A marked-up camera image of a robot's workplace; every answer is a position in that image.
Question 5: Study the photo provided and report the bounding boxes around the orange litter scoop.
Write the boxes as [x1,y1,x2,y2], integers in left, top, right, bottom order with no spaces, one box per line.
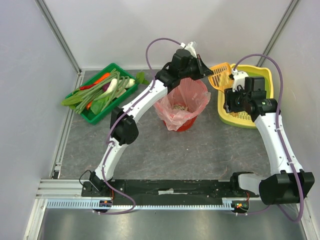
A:
[208,62,234,93]

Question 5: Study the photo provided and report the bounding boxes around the red mesh waste basket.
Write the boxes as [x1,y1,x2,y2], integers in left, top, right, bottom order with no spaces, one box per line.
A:
[159,77,209,133]

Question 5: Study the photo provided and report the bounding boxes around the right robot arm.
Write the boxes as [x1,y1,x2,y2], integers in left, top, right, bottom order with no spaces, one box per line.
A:
[224,76,315,205]

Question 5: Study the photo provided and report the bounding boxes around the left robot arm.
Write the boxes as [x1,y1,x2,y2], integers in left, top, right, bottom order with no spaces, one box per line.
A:
[88,49,214,192]

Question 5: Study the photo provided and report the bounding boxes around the yellow green litter box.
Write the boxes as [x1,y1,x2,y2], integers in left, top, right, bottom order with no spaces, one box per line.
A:
[217,64,274,129]

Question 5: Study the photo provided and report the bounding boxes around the cat litter granules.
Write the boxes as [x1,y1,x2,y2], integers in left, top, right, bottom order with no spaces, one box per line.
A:
[172,104,189,112]

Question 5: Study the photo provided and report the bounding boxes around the white radish with leaves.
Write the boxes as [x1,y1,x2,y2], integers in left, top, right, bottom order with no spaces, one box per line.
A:
[124,71,150,89]

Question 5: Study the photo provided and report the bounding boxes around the green long beans bundle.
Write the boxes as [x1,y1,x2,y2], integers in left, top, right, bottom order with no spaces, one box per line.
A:
[71,68,131,114]

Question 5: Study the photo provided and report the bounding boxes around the orange carrot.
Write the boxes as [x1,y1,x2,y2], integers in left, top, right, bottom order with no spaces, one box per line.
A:
[93,72,110,85]
[86,101,92,110]

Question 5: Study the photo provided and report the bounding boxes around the purple onion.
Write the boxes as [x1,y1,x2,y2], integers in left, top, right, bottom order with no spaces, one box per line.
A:
[102,83,110,92]

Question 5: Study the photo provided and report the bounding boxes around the bok choy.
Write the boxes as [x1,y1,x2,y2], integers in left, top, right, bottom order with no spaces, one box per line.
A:
[90,78,119,115]

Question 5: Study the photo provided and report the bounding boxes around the green plastic tray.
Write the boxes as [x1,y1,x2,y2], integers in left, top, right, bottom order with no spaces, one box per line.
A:
[65,63,139,125]

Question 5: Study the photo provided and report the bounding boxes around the red chili pepper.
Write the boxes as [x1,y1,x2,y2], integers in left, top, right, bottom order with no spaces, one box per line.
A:
[79,84,95,91]

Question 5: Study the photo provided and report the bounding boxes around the green leafy vegetable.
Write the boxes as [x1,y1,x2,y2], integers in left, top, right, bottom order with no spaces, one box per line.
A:
[61,91,85,110]

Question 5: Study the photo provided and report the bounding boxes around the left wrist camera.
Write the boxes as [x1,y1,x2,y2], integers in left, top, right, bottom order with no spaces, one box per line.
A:
[180,41,197,58]

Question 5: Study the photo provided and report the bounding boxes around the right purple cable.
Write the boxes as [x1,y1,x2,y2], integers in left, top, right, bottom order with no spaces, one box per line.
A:
[230,53,307,223]

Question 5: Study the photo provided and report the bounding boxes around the purple cable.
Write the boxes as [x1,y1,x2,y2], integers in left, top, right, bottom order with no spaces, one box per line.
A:
[230,53,307,223]
[91,37,188,215]

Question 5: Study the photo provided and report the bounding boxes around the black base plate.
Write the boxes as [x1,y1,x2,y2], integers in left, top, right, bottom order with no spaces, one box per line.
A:
[81,179,258,202]

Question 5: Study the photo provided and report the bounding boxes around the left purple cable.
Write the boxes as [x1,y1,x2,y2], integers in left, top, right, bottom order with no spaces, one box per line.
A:
[91,37,188,215]

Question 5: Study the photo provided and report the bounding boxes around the slotted cable duct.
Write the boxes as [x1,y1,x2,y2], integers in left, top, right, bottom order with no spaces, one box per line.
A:
[46,199,249,211]

